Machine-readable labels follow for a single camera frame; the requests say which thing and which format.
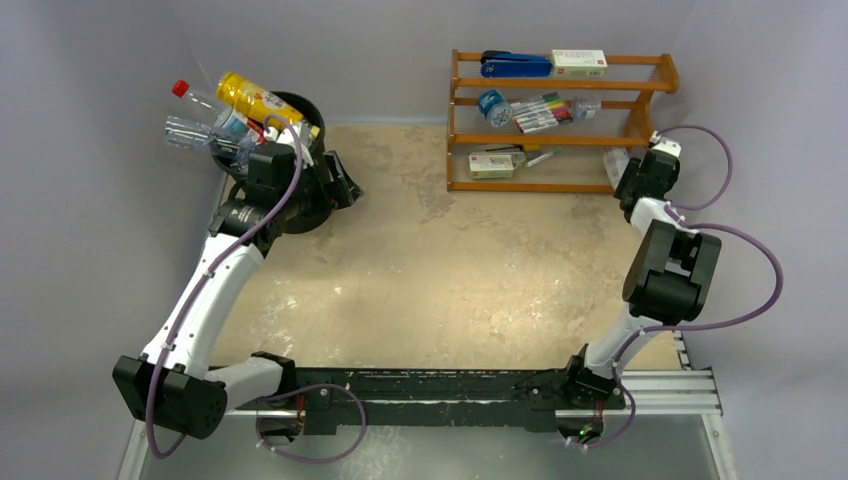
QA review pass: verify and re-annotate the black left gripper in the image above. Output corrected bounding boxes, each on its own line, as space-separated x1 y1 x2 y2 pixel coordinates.
279 151 362 220

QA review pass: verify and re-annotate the white label bottle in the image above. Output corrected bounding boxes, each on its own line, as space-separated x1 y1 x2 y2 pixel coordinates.
603 147 630 189

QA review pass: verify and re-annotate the yellow lemon drink bottle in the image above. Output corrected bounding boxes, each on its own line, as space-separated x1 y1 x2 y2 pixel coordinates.
216 72 321 140

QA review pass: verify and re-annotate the clear bottle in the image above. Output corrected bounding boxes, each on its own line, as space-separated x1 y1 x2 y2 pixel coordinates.
163 116 258 169

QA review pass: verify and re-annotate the red cap bottle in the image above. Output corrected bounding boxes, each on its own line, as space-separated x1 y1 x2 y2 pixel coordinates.
171 80 265 144

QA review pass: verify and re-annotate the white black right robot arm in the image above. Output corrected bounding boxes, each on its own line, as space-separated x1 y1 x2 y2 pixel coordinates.
561 141 722 407

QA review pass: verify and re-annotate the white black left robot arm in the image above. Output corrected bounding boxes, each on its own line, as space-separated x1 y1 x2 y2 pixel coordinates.
112 144 363 439

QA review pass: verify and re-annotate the black plastic waste bin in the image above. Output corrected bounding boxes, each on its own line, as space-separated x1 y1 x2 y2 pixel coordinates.
209 91 331 233

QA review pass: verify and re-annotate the small clear jar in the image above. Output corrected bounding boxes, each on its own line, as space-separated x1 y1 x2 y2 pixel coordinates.
571 96 602 122

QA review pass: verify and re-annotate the green white marker pen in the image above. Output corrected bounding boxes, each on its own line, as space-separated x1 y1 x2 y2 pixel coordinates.
524 147 562 168

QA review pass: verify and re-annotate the pack of coloured markers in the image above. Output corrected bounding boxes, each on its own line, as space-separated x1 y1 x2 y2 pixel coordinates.
510 92 574 134

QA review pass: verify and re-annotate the white green stapler box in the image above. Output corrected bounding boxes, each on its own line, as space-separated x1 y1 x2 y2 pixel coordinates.
468 152 526 180

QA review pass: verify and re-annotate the white green box top shelf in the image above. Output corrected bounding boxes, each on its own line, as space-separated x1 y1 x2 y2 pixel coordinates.
549 49 608 79

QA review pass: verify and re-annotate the orange wooden shelf rack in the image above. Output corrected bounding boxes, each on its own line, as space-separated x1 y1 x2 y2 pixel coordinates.
446 50 680 194

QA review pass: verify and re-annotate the blue tape dispenser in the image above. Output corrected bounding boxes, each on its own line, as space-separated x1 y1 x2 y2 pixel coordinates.
477 89 513 128

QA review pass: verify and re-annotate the blue stapler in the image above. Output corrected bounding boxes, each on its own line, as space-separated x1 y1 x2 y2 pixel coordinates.
480 50 552 78

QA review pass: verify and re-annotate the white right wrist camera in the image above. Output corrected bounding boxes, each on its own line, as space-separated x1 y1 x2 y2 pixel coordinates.
649 131 682 158

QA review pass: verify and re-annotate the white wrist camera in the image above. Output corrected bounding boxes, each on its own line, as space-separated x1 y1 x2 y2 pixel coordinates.
286 120 321 166
649 131 682 158

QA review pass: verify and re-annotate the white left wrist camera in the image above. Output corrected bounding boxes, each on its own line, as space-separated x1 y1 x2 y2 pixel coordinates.
286 120 321 166

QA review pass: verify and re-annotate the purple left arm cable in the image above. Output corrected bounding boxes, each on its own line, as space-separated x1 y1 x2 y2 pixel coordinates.
144 114 367 465

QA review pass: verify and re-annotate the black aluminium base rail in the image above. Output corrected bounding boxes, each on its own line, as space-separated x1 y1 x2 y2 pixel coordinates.
135 365 723 445

